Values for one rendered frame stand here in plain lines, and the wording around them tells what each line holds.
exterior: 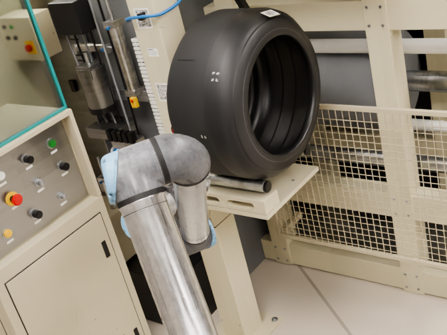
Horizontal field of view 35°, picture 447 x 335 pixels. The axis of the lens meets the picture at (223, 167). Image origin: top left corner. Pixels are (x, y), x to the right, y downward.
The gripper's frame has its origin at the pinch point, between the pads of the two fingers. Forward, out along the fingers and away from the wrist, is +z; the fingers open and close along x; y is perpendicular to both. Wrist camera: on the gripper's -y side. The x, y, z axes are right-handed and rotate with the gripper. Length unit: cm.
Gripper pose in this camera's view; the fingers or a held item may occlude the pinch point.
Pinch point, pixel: (207, 183)
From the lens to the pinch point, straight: 237.8
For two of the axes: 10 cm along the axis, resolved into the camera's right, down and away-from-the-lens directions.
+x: -7.8, -1.0, 6.1
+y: -1.6, -9.2, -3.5
